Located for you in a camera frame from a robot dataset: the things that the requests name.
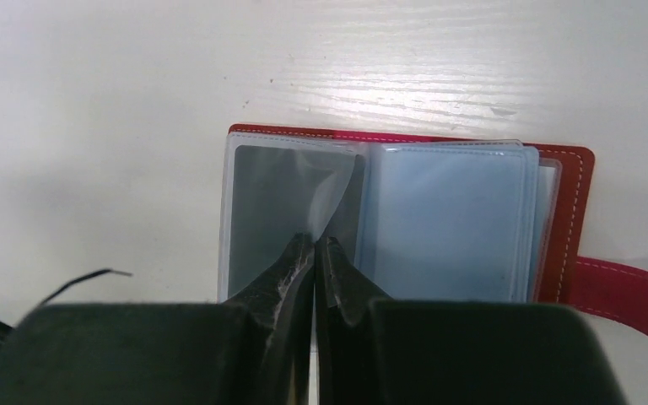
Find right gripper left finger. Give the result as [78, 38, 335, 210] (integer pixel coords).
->
[0, 234, 315, 404]

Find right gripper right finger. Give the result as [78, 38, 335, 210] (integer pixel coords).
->
[316, 237, 625, 404]

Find red leather card holder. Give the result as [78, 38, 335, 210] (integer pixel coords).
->
[218, 124, 648, 336]

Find dark grey card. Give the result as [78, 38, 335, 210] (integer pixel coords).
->
[224, 145, 367, 297]

